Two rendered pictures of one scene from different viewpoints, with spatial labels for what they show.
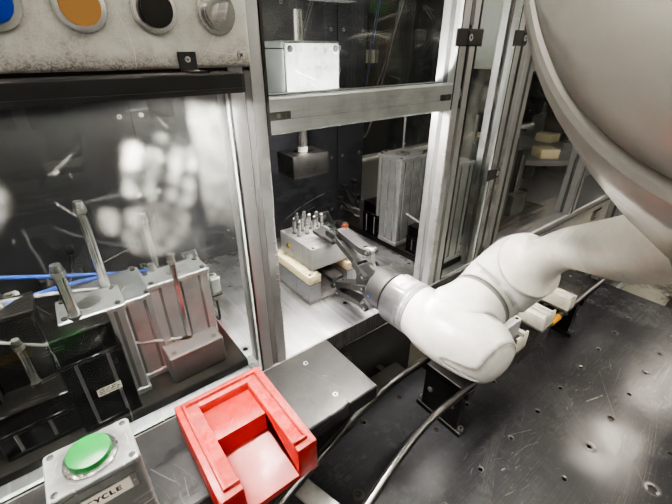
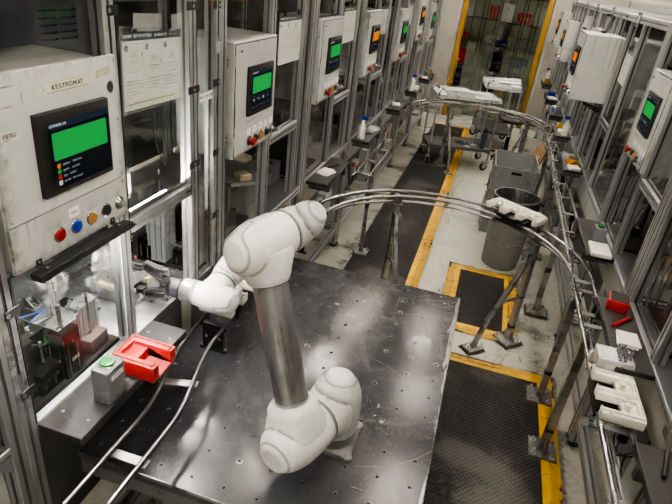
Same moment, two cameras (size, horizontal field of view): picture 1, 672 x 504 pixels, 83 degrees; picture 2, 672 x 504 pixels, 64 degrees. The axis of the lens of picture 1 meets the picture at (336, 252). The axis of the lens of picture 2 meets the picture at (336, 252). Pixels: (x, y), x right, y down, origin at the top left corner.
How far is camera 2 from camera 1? 1.38 m
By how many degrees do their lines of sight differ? 34
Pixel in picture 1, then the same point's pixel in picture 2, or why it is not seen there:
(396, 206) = (162, 238)
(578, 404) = not seen: hidden behind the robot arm
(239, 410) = (136, 350)
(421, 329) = (202, 299)
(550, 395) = not seen: hidden behind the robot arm
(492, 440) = (241, 350)
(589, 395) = not seen: hidden behind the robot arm
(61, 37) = (87, 227)
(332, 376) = (164, 332)
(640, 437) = (304, 329)
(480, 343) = (226, 297)
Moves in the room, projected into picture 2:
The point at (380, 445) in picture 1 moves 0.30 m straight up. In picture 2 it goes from (188, 369) to (186, 304)
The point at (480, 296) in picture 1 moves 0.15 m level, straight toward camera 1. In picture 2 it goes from (222, 279) to (222, 303)
